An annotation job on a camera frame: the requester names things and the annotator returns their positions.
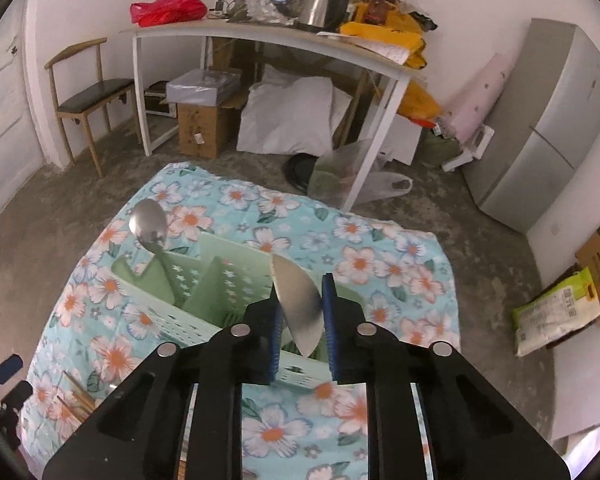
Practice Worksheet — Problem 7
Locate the white pillow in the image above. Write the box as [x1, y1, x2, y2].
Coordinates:
[236, 66, 353, 156]

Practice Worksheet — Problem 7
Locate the crumpled clear plastic wrap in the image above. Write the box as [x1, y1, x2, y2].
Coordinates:
[228, 0, 301, 26]

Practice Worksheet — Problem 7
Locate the white table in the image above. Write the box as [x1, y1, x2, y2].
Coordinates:
[120, 19, 428, 213]

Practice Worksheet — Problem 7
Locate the clear plastic bag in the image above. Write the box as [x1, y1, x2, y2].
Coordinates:
[307, 139, 415, 207]

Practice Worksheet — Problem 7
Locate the floral blue cloth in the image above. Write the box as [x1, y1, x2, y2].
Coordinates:
[17, 161, 462, 480]

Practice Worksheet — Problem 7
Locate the white door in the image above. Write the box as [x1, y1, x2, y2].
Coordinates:
[0, 0, 46, 241]

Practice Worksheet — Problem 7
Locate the steel electric kettle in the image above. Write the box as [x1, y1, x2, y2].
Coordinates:
[292, 0, 351, 31]

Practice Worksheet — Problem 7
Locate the brown glass bottle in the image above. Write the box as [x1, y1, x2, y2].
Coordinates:
[364, 0, 388, 25]

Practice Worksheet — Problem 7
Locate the white paper sheet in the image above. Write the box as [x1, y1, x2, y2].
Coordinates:
[316, 30, 412, 65]

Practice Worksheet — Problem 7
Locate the white box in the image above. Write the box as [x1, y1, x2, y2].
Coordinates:
[377, 119, 423, 165]

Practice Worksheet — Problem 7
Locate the wooden chair black seat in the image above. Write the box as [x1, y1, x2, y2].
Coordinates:
[45, 37, 136, 178]

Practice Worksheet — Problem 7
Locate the brown cardboard box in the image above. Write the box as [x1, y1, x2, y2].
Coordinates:
[177, 91, 248, 159]

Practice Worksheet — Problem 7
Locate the pink rolled mat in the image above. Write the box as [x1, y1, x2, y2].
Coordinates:
[442, 52, 511, 143]

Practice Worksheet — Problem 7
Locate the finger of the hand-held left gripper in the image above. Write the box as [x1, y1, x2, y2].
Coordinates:
[0, 354, 25, 383]
[0, 381, 35, 411]

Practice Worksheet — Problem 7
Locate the yellow bag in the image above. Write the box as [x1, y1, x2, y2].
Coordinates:
[339, 2, 427, 70]

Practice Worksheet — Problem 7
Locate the black round pan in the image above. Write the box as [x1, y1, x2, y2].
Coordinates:
[285, 152, 326, 194]

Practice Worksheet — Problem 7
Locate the grey refrigerator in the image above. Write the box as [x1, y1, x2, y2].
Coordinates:
[462, 17, 600, 233]

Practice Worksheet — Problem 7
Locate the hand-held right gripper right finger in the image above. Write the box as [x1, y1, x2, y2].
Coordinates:
[321, 272, 570, 480]

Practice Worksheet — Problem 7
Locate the green plastic utensil holder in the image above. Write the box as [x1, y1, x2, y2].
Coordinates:
[111, 232, 368, 394]

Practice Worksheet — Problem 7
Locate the green white rice bag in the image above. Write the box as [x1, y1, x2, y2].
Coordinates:
[511, 266, 600, 357]

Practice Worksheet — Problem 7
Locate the red plastic bag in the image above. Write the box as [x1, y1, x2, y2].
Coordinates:
[130, 0, 208, 28]

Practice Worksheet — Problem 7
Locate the white step stool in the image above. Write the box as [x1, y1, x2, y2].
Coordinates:
[442, 125, 496, 172]

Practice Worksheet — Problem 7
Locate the large metal spoon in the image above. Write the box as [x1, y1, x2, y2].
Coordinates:
[270, 254, 327, 359]

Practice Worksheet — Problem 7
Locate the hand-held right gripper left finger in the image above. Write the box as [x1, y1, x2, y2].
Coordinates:
[41, 296, 285, 480]

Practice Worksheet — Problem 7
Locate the orange bag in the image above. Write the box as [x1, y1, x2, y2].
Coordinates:
[399, 79, 443, 122]

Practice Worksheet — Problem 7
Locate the plastic-wrapped grey box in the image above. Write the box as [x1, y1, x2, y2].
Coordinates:
[166, 67, 243, 107]

